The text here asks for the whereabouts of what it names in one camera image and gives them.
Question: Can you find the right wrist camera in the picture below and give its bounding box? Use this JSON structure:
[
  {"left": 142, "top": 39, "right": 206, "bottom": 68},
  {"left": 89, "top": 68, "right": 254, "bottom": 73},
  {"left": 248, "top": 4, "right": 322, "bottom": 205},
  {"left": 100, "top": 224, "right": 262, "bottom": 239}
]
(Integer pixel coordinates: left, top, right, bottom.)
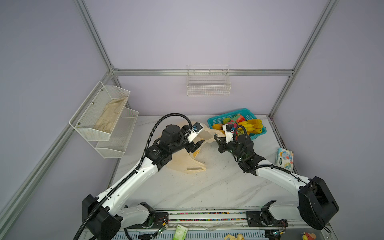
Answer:
[{"left": 223, "top": 123, "right": 235, "bottom": 144}]

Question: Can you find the upper white mesh shelf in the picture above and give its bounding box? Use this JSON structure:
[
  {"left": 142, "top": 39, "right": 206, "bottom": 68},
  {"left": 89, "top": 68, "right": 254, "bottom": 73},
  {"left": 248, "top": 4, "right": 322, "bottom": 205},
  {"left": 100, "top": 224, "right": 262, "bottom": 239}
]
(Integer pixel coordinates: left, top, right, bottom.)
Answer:
[{"left": 69, "top": 82, "right": 130, "bottom": 142}]

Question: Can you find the white mesh shelf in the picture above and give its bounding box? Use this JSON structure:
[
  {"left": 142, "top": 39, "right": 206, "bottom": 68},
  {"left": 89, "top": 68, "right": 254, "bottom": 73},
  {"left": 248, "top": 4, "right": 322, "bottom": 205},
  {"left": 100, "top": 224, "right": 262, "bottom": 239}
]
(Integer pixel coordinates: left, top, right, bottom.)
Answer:
[
  {"left": 96, "top": 108, "right": 139, "bottom": 159},
  {"left": 69, "top": 82, "right": 130, "bottom": 142}
]

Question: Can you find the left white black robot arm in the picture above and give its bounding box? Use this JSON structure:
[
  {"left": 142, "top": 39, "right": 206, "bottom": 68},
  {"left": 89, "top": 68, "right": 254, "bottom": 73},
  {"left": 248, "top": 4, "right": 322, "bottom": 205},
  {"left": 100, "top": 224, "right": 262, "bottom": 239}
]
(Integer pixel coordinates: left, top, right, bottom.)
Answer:
[{"left": 74, "top": 113, "right": 204, "bottom": 240}]

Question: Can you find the beige toy below rail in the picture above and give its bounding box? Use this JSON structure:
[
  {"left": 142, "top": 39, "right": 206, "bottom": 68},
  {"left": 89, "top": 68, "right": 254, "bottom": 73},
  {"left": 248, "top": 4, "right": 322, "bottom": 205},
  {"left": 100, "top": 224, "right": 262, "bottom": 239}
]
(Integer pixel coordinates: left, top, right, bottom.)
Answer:
[{"left": 224, "top": 234, "right": 245, "bottom": 240}]

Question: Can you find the green fake apple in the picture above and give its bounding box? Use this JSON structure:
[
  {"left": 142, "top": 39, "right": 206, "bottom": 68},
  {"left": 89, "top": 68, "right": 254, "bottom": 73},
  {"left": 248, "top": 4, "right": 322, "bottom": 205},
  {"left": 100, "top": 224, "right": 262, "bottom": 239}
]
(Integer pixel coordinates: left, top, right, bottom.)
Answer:
[{"left": 223, "top": 118, "right": 231, "bottom": 125}]

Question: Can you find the aluminium frame back bar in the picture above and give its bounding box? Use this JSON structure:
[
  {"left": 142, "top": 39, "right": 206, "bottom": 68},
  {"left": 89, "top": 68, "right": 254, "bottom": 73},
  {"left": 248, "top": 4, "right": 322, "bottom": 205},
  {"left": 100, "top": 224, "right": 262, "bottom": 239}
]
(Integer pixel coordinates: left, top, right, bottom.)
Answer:
[{"left": 113, "top": 69, "right": 294, "bottom": 77}]

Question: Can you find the cream banana print plastic bag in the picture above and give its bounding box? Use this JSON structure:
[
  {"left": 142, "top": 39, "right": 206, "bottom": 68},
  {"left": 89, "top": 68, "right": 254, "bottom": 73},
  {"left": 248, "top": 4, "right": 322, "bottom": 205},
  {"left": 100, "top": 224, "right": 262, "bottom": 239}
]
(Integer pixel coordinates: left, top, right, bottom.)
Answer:
[{"left": 164, "top": 124, "right": 225, "bottom": 174}]

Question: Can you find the yellow fake banana bunch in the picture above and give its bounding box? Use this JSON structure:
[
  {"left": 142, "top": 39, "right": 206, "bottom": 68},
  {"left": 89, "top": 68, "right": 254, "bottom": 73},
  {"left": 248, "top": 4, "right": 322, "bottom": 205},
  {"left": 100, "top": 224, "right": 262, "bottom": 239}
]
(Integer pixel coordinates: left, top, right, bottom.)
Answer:
[{"left": 239, "top": 119, "right": 264, "bottom": 135}]

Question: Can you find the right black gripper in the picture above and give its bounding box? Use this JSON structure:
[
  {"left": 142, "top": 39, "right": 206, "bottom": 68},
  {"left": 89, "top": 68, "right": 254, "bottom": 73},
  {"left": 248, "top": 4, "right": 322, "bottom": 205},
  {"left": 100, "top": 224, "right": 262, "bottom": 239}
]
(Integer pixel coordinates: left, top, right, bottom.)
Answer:
[{"left": 213, "top": 134, "right": 244, "bottom": 161}]

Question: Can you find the green white packet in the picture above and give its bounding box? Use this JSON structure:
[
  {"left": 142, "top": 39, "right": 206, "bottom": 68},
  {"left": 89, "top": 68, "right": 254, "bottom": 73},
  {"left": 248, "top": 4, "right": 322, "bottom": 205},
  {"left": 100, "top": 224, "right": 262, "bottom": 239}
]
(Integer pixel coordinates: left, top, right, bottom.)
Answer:
[{"left": 173, "top": 225, "right": 188, "bottom": 240}]

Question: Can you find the teal plastic fruit basket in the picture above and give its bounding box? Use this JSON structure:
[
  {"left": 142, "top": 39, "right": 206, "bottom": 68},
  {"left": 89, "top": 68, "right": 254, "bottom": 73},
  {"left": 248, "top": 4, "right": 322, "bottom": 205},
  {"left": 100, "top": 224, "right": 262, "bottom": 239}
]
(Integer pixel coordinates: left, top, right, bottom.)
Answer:
[{"left": 208, "top": 108, "right": 267, "bottom": 140}]

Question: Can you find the lower white mesh shelf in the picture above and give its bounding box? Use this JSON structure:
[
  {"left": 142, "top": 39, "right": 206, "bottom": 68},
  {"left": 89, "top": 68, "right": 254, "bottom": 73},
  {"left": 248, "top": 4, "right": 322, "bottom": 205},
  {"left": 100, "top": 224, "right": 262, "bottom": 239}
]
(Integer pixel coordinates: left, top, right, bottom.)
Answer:
[{"left": 96, "top": 108, "right": 139, "bottom": 159}]

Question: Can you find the orange fake fruit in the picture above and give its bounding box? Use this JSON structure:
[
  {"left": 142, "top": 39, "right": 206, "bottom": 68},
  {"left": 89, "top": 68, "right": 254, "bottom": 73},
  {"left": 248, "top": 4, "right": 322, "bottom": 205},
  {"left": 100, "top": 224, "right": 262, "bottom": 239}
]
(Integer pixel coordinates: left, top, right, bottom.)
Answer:
[{"left": 212, "top": 124, "right": 223, "bottom": 130}]

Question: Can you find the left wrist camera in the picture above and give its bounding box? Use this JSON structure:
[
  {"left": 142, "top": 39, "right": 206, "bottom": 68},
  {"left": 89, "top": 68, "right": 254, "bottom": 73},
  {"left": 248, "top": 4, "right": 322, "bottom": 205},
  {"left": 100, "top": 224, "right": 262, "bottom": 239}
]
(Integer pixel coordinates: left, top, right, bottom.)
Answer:
[{"left": 187, "top": 122, "right": 204, "bottom": 143}]

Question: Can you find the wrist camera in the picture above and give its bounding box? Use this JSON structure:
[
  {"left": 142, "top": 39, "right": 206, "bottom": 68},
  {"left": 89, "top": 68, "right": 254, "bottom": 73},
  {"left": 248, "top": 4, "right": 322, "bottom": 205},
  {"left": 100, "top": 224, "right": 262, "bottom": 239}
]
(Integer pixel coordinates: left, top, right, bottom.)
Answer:
[
  {"left": 223, "top": 123, "right": 235, "bottom": 144},
  {"left": 187, "top": 122, "right": 204, "bottom": 143}
]

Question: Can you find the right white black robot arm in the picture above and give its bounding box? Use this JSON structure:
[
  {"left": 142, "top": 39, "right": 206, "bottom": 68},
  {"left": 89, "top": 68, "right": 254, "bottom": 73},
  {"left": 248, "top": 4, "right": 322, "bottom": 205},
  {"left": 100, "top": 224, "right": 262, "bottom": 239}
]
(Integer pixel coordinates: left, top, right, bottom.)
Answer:
[{"left": 214, "top": 131, "right": 339, "bottom": 230}]

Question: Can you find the white wire wall basket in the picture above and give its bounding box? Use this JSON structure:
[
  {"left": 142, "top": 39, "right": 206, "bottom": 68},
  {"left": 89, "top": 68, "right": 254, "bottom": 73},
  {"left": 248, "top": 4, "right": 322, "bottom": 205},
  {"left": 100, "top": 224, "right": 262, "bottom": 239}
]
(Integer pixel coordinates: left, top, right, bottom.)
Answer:
[{"left": 187, "top": 65, "right": 232, "bottom": 97}]

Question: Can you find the red fake strawberry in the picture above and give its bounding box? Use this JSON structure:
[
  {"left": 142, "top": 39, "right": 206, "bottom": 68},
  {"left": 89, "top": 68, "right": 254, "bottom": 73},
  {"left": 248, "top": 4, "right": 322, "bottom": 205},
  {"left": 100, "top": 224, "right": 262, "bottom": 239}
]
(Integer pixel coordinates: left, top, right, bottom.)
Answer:
[{"left": 233, "top": 115, "right": 246, "bottom": 123}]

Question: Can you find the colourful tissue pack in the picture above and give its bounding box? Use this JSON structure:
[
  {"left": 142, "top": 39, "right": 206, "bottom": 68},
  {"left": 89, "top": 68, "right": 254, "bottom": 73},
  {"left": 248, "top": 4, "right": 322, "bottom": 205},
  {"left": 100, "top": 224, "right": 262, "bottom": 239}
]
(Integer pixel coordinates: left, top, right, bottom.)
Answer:
[{"left": 275, "top": 148, "right": 294, "bottom": 172}]

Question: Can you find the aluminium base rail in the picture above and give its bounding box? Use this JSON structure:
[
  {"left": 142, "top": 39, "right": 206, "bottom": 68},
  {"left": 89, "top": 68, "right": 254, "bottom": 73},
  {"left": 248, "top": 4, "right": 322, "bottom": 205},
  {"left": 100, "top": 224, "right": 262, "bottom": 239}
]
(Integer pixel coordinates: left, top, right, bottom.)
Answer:
[{"left": 78, "top": 207, "right": 339, "bottom": 240}]

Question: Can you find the red yellow toy figure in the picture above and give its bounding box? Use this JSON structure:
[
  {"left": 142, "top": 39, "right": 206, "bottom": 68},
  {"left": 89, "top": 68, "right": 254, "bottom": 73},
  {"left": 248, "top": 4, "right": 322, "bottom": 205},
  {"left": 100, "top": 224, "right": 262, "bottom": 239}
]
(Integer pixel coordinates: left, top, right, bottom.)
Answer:
[{"left": 302, "top": 233, "right": 317, "bottom": 240}]

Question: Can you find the beige cloth in shelf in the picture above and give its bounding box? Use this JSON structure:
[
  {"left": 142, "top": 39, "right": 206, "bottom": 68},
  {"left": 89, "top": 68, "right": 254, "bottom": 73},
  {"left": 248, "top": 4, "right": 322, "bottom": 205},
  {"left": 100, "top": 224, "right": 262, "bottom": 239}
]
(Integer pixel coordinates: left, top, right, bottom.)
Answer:
[{"left": 94, "top": 97, "right": 128, "bottom": 134}]

